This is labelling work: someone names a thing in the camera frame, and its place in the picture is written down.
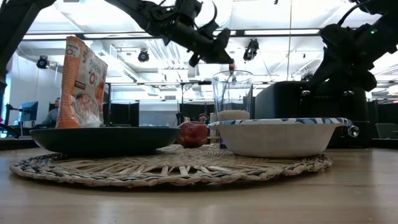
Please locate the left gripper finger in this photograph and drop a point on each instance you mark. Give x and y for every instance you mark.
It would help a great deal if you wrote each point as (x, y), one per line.
(220, 51)

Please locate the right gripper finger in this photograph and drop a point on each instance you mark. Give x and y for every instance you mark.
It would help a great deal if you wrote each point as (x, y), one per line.
(318, 77)

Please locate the clear glass with white filling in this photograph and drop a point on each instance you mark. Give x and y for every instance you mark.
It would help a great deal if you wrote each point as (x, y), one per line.
(236, 96)

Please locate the blue patterned paper bowl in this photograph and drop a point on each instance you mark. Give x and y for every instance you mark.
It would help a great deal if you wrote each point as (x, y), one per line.
(276, 140)

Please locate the red apple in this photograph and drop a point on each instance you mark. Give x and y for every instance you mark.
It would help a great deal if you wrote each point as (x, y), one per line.
(192, 134)

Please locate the pumpkin cereal bag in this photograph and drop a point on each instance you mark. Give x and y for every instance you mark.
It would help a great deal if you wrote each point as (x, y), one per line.
(82, 90)

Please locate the round woven placemat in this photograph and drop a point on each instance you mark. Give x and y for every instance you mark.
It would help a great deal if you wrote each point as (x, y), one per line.
(155, 171)

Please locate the dark teal plate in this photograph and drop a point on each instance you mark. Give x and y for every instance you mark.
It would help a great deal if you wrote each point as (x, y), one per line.
(105, 140)

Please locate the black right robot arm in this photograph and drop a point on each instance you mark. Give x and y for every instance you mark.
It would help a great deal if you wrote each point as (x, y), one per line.
(385, 28)

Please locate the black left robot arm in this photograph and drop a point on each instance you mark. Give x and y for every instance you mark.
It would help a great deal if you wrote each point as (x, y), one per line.
(136, 12)

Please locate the black ceiling spotlight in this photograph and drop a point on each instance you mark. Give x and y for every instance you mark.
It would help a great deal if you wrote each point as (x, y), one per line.
(143, 57)
(42, 63)
(251, 49)

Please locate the black four-slot toaster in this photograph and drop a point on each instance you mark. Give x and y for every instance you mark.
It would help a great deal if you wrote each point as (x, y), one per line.
(280, 102)

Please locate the overhead light bar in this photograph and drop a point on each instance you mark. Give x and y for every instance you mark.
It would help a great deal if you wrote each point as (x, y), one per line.
(280, 32)

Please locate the person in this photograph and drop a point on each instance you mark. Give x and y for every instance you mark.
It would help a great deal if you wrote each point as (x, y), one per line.
(203, 117)
(53, 115)

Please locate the grey chair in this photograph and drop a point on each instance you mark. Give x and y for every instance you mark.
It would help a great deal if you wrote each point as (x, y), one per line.
(385, 130)

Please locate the computer monitor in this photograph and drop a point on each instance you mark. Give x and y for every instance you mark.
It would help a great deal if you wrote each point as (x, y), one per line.
(29, 111)

